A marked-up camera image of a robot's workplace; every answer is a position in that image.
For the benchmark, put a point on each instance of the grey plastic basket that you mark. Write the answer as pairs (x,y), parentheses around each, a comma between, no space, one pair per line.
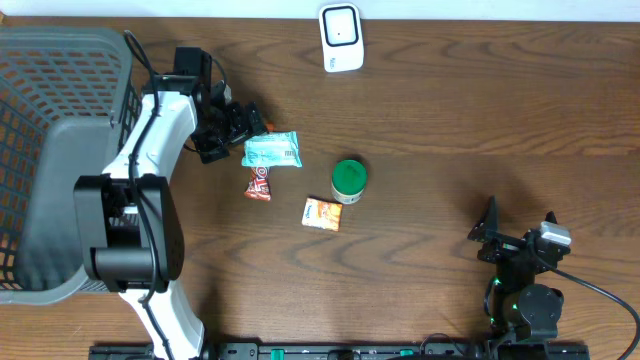
(67,107)

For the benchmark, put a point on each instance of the orange chocolate bar wrapper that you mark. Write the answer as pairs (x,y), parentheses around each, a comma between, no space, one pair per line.
(258,185)

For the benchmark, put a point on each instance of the light green wet wipes pack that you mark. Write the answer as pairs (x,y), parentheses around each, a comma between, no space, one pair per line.
(272,150)

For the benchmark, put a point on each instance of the green lid jar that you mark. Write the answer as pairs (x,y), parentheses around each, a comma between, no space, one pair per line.
(348,181)

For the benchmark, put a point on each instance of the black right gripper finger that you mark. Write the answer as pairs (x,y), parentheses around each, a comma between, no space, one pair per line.
(550,217)
(486,227)

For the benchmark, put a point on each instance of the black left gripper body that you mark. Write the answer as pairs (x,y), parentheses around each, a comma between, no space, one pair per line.
(227,124)

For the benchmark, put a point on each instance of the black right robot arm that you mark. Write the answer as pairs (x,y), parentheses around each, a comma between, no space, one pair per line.
(520,309)

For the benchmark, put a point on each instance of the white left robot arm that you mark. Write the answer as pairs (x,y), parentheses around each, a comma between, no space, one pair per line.
(130,233)

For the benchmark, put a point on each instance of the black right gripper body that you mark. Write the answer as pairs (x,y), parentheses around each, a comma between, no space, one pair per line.
(503,246)

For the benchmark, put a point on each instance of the orange snack packet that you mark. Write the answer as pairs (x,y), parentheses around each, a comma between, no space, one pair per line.
(322,215)

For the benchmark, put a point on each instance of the white barcode scanner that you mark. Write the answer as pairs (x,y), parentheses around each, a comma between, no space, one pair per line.
(341,37)

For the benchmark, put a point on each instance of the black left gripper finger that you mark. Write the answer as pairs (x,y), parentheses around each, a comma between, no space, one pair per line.
(213,150)
(253,121)

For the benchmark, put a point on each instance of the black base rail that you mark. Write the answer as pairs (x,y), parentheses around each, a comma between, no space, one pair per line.
(432,350)

